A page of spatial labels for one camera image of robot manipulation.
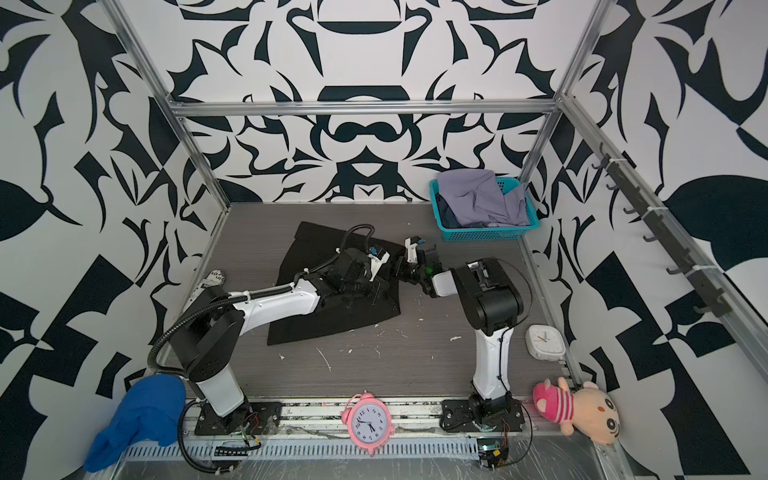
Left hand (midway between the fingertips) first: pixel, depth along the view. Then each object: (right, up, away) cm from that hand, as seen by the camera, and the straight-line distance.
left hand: (392, 279), depth 86 cm
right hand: (-1, +3, +13) cm, 14 cm away
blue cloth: (-58, -29, -13) cm, 66 cm away
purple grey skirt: (+32, +27, +29) cm, 51 cm away
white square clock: (+43, -17, -1) cm, 46 cm away
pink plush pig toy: (+44, -27, -17) cm, 55 cm away
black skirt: (-28, +7, +21) cm, 36 cm away
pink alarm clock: (-6, -32, -13) cm, 35 cm away
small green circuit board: (+23, -39, -15) cm, 47 cm away
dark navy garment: (+20, +18, +19) cm, 33 cm away
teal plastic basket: (+44, +31, +29) cm, 61 cm away
